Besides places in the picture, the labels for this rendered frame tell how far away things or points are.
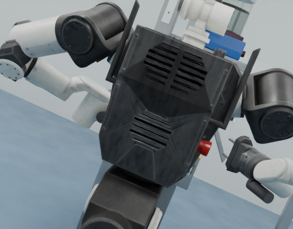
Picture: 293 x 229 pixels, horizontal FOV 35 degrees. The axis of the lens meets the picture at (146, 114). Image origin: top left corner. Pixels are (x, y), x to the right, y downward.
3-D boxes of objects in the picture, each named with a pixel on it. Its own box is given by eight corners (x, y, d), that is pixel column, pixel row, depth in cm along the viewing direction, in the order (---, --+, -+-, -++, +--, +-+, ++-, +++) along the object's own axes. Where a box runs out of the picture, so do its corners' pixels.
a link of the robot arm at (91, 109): (81, 111, 146) (64, 112, 135) (101, 84, 143) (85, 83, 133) (108, 134, 144) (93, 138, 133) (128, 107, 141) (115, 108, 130)
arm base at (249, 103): (298, 150, 100) (306, 107, 93) (237, 146, 102) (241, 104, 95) (292, 107, 112) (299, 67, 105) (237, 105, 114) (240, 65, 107)
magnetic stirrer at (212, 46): (241, 62, 177) (251, 40, 176) (189, 41, 179) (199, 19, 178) (239, 62, 197) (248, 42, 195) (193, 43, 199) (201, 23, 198)
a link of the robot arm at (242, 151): (234, 131, 149) (255, 145, 138) (256, 139, 153) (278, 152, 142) (218, 167, 151) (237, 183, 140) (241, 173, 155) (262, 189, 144)
